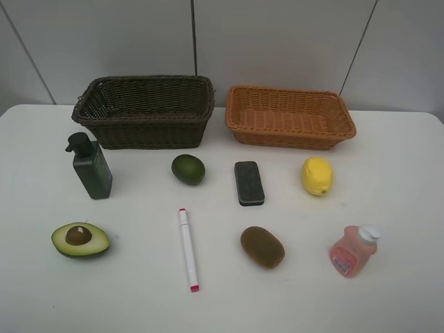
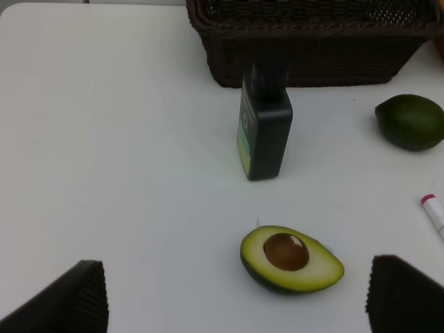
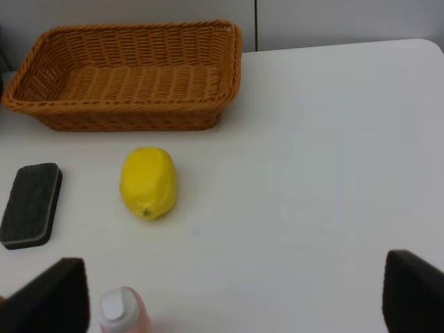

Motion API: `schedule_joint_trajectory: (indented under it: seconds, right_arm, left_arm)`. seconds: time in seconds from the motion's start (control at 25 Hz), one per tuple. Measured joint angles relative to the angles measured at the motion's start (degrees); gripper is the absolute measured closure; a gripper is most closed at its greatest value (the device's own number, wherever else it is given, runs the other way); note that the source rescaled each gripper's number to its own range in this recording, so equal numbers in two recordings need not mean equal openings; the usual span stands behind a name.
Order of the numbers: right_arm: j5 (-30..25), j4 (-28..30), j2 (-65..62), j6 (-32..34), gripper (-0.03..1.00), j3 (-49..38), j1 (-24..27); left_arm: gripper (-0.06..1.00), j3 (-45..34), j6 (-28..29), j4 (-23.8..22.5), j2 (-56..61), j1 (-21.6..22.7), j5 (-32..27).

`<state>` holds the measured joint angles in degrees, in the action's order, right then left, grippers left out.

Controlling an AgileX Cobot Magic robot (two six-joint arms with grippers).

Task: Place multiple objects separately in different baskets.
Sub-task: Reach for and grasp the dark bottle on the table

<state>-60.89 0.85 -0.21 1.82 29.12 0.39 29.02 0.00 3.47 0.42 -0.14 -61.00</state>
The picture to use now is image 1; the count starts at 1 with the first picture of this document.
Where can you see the whole green avocado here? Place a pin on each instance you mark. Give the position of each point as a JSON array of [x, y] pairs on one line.
[[188, 169]]

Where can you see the black whiteboard eraser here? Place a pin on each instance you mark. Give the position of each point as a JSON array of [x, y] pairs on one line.
[[249, 184]]

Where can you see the brown kiwi fruit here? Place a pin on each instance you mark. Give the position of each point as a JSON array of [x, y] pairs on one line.
[[262, 247]]

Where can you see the yellow lemon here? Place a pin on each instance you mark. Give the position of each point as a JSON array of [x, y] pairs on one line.
[[317, 176]]

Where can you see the white marker with pink caps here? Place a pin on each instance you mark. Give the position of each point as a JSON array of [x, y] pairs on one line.
[[188, 251]]

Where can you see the dark green pump bottle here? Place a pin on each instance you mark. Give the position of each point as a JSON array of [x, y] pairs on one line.
[[90, 165]]

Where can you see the pink bottle with white cap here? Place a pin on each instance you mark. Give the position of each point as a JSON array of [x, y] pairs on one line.
[[352, 251]]

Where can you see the halved avocado with pit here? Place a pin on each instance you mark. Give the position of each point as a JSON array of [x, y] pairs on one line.
[[80, 240]]

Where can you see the orange wicker basket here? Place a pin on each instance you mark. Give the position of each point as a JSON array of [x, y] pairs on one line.
[[288, 118]]

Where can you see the dark brown wicker basket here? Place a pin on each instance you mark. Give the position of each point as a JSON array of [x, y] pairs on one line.
[[146, 112]]

